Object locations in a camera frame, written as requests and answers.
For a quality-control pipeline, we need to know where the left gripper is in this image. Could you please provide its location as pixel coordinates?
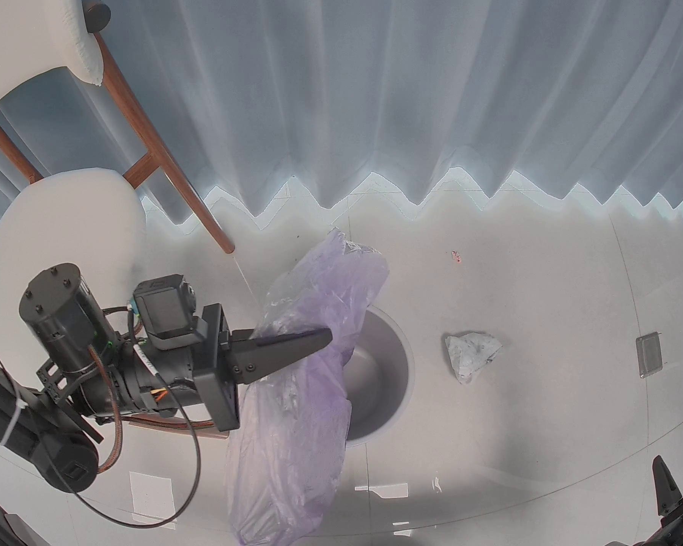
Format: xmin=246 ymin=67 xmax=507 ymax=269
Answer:
xmin=120 ymin=303 xmax=334 ymax=432

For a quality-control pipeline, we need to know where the purple plastic bag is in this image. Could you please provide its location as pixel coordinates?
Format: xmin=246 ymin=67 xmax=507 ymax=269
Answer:
xmin=226 ymin=228 xmax=389 ymax=546

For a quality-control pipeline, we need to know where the white trash bin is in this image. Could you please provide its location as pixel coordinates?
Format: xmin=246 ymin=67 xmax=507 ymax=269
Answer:
xmin=341 ymin=305 xmax=416 ymax=445

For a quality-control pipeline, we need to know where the crumpled white paper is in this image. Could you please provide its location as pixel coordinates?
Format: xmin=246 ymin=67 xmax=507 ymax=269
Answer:
xmin=445 ymin=332 xmax=503 ymax=385

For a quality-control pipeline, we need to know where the white wooden-legged chair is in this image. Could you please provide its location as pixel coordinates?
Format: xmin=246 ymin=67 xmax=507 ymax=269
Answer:
xmin=0 ymin=0 xmax=235 ymax=439

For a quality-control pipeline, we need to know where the pale blue curtain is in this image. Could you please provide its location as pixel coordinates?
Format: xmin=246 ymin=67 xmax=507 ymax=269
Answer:
xmin=0 ymin=0 xmax=683 ymax=244

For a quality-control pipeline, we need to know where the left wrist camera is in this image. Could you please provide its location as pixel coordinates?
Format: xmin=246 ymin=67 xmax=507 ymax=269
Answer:
xmin=132 ymin=274 xmax=207 ymax=352

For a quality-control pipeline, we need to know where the black cable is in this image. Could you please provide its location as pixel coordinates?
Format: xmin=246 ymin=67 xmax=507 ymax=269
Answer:
xmin=71 ymin=404 xmax=203 ymax=529

